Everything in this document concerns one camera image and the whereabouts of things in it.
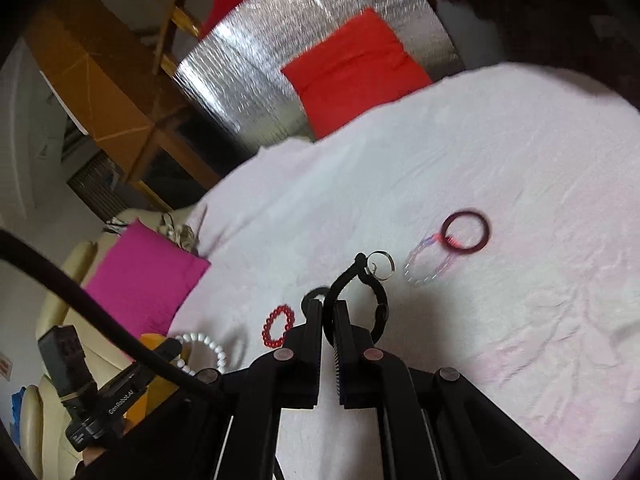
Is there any red pillow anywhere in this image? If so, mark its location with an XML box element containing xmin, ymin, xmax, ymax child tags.
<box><xmin>281</xmin><ymin>7</ymin><xmax>433</xmax><ymax>141</ymax></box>

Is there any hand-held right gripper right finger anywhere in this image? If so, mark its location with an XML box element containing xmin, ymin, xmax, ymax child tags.
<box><xmin>332</xmin><ymin>300</ymin><xmax>586</xmax><ymax>480</ymax></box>

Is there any thin dark bangle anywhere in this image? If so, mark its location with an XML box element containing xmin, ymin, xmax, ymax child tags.
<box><xmin>302</xmin><ymin>286</ymin><xmax>331</xmax><ymax>311</ymax></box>

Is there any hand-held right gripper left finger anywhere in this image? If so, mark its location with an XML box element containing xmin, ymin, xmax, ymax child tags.
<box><xmin>120</xmin><ymin>299</ymin><xmax>326</xmax><ymax>480</ymax></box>

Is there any red bead bracelet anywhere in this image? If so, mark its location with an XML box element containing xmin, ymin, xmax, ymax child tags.
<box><xmin>261</xmin><ymin>304</ymin><xmax>297</xmax><ymax>348</ymax></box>

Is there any clear bead bracelet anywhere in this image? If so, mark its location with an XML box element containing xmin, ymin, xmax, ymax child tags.
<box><xmin>404</xmin><ymin>234</ymin><xmax>458</xmax><ymax>287</ymax></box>

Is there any brown grille panel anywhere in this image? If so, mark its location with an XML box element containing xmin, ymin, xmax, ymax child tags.
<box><xmin>67</xmin><ymin>152</ymin><xmax>151</xmax><ymax>221</ymax></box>

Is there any silver foil mat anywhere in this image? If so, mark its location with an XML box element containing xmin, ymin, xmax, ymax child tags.
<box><xmin>172</xmin><ymin>0</ymin><xmax>463</xmax><ymax>158</ymax></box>

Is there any dark red bangle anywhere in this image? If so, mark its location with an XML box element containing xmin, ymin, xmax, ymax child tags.
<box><xmin>441</xmin><ymin>209</ymin><xmax>492</xmax><ymax>256</ymax></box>

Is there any gold patterned cushion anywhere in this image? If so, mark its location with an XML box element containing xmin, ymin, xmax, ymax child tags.
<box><xmin>157</xmin><ymin>212</ymin><xmax>201</xmax><ymax>256</ymax></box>

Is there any black cord necklace with ring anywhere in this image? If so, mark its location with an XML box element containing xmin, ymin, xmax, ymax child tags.
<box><xmin>322</xmin><ymin>252</ymin><xmax>396</xmax><ymax>348</ymax></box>

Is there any black cable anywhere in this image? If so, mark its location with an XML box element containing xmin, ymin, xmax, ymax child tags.
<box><xmin>0</xmin><ymin>229</ymin><xmax>228</xmax><ymax>403</ymax></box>

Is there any white fluffy blanket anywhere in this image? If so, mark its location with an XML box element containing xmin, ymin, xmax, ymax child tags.
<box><xmin>170</xmin><ymin>62</ymin><xmax>640</xmax><ymax>480</ymax></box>

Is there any white bead bracelet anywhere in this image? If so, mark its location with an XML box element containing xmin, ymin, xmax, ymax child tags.
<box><xmin>172</xmin><ymin>331</ymin><xmax>228</xmax><ymax>376</ymax></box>

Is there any orange cardboard box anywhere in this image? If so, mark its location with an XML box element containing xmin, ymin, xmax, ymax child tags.
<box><xmin>122</xmin><ymin>332</ymin><xmax>173</xmax><ymax>421</ymax></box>

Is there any cream leather sofa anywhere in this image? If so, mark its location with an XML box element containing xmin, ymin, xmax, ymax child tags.
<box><xmin>20</xmin><ymin>205</ymin><xmax>201</xmax><ymax>480</ymax></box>

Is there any pink pillow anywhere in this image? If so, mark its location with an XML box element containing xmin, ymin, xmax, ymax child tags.
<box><xmin>82</xmin><ymin>220</ymin><xmax>212</xmax><ymax>336</ymax></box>

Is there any wooden glass cabinet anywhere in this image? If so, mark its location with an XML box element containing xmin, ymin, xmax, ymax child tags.
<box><xmin>25</xmin><ymin>0</ymin><xmax>223</xmax><ymax>211</ymax></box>

